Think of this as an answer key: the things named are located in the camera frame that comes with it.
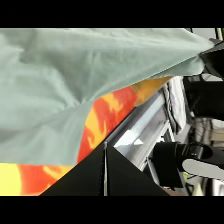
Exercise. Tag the pale green T-shirt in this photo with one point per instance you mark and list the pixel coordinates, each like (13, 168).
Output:
(50, 90)

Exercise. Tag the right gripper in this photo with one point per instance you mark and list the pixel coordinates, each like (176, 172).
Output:
(215, 61)

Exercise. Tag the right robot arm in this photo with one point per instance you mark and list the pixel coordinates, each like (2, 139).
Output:
(203, 100)

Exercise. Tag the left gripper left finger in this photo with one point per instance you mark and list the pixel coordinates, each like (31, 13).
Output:
(83, 180)

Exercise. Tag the silver frame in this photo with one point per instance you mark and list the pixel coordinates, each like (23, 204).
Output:
(143, 130)

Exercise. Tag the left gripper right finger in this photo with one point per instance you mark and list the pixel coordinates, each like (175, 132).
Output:
(130, 180)

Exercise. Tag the white garment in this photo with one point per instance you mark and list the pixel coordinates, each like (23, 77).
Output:
(176, 103)

